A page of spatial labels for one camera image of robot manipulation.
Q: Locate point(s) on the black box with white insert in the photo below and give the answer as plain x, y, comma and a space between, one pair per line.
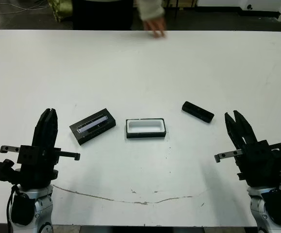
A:
130, 134

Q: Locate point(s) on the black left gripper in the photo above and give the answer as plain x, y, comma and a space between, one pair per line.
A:
37, 167

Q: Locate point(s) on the black bar-shaped camera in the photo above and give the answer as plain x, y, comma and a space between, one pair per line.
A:
198, 111

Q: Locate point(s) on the cream sleeved person forearm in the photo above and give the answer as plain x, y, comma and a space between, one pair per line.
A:
150, 9

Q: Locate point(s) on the black round wall fixture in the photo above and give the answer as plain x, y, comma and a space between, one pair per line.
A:
249, 7

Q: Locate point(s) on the person in black clothes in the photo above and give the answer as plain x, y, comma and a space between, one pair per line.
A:
101, 14

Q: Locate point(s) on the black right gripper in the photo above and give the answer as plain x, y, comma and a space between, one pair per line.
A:
259, 165

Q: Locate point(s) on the person's bare hand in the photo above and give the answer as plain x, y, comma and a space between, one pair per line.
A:
156, 26

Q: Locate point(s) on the olive green shiny bag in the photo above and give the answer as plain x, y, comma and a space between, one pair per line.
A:
61, 9

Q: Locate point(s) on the black box lid with picture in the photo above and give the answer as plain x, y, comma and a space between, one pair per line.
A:
94, 126

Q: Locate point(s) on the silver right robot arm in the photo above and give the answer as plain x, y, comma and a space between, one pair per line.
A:
259, 208

